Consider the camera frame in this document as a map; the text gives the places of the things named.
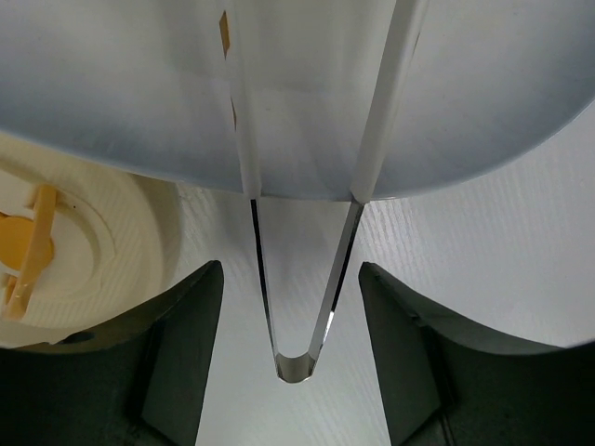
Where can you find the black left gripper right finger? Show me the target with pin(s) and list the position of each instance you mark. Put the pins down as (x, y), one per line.
(445, 379)

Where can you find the cream lunch box lid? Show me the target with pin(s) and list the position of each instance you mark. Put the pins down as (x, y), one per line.
(114, 243)

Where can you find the white handled metal tongs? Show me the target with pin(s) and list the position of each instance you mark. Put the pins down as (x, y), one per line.
(401, 43)

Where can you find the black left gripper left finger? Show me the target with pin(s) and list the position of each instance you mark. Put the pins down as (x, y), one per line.
(136, 379)

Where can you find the white oval plate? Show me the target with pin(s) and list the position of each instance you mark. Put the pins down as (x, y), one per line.
(143, 86)

